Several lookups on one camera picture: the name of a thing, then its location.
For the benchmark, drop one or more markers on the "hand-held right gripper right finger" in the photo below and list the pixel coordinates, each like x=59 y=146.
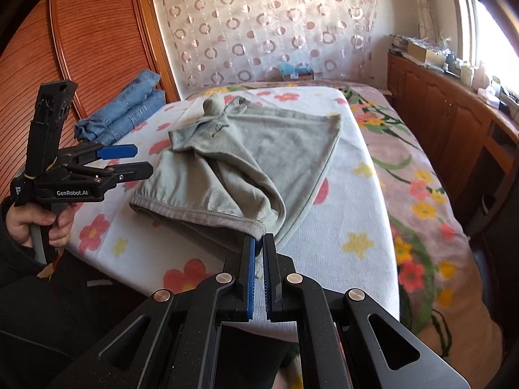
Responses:
x=267 y=275

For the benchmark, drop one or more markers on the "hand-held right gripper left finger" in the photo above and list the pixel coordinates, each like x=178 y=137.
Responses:
x=251 y=275

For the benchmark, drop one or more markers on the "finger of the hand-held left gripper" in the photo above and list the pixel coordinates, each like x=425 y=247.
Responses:
x=133 y=170
x=117 y=152

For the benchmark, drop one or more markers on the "grey-green pants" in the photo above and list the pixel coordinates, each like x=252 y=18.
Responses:
x=243 y=162

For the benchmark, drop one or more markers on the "person's left forearm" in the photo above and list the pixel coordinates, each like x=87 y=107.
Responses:
x=16 y=259

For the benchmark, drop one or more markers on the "person's left hand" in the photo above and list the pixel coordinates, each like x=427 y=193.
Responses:
x=18 y=223

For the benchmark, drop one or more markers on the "folded blue jeans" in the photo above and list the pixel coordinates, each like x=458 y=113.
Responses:
x=125 y=109

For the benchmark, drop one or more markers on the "white floral bed sheet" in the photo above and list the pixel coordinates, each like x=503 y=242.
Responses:
x=324 y=219

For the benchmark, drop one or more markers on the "person's black clothed body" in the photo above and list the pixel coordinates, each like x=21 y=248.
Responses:
x=61 y=332

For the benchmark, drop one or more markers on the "pink floral blanket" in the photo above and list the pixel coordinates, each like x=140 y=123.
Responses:
x=409 y=162

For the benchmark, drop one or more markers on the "sheer curtain with circles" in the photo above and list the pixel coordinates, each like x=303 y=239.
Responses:
x=263 y=28

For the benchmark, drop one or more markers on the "wooden cabinet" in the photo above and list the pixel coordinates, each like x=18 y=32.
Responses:
x=438 y=101

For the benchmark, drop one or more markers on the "clutter of boxes and bottles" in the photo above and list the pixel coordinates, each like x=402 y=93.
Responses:
x=466 y=71

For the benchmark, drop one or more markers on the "patterned window curtain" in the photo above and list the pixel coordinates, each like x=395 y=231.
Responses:
x=425 y=8

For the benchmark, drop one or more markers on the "window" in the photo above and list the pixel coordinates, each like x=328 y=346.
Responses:
x=494 y=40

